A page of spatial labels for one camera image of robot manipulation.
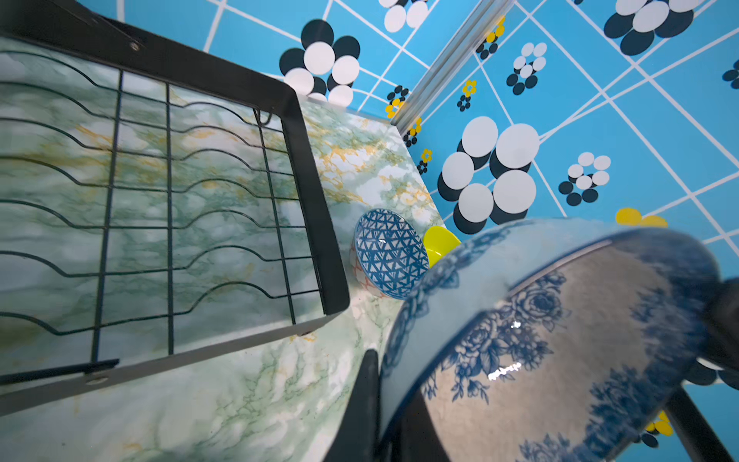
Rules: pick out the black wire dish rack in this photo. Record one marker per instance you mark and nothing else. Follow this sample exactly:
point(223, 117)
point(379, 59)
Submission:
point(159, 207)

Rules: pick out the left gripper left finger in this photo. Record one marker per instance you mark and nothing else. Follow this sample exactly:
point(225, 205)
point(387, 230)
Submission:
point(356, 439)

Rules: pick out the lime green bowl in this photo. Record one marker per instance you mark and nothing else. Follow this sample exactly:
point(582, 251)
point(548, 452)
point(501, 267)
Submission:
point(439, 242)

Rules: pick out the blue floral bowl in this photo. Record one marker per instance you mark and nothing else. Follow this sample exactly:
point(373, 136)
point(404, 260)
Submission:
point(549, 339)

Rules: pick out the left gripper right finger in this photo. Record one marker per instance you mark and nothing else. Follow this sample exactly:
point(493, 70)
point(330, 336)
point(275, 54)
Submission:
point(699, 439)

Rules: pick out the blue triangle pattern bowl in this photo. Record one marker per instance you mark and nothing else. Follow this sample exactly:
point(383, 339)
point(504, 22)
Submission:
point(387, 254)

